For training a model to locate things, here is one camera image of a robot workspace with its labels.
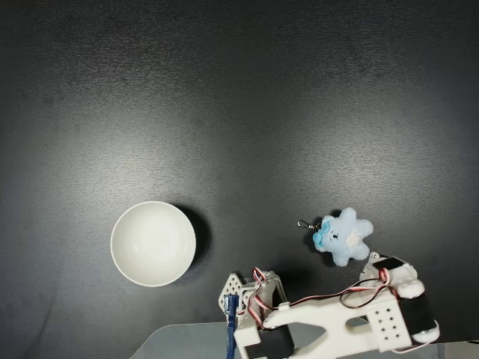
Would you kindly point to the skyblue plush bear doll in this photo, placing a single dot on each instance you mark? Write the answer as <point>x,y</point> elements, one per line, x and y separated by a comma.
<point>346,243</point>

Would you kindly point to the white ceramic bowl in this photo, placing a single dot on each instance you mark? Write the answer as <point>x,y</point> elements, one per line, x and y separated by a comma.
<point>149,243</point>

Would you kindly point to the pale grey mounting board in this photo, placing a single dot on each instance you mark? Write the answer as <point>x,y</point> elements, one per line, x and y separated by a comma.
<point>337,336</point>

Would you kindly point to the blue clamp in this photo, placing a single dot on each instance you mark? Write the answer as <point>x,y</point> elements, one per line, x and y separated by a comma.
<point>231,329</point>

